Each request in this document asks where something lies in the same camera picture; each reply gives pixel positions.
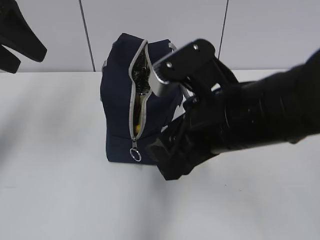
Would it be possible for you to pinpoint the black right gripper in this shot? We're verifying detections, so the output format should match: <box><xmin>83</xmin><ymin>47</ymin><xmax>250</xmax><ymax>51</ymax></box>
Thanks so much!
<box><xmin>146</xmin><ymin>84</ymin><xmax>240</xmax><ymax>181</ymax></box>

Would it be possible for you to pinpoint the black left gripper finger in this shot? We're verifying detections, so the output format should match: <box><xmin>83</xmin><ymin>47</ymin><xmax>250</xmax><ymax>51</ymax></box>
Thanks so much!
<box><xmin>0</xmin><ymin>45</ymin><xmax>21</xmax><ymax>74</ymax></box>
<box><xmin>0</xmin><ymin>0</ymin><xmax>47</xmax><ymax>63</ymax></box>

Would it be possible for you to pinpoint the navy blue lunch bag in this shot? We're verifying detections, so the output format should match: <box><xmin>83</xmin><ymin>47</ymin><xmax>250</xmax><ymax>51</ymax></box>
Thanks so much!
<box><xmin>100</xmin><ymin>33</ymin><xmax>189</xmax><ymax>165</ymax></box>

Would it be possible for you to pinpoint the yellow banana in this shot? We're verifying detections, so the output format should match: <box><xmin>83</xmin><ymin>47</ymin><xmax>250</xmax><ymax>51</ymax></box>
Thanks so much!
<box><xmin>134</xmin><ymin>125</ymin><xmax>141</xmax><ymax>132</ymax></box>

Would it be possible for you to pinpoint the green lidded glass container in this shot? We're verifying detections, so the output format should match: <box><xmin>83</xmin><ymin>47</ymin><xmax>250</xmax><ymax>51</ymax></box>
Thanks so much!
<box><xmin>133</xmin><ymin>93</ymin><xmax>147</xmax><ymax>126</ymax></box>

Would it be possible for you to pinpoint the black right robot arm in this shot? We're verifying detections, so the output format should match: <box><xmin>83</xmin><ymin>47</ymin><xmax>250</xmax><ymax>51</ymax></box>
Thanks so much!
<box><xmin>145</xmin><ymin>52</ymin><xmax>320</xmax><ymax>181</ymax></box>

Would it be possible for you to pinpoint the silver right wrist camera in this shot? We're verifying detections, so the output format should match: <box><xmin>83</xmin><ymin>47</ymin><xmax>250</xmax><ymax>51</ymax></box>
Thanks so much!
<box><xmin>147</xmin><ymin>38</ymin><xmax>217</xmax><ymax>98</ymax></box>

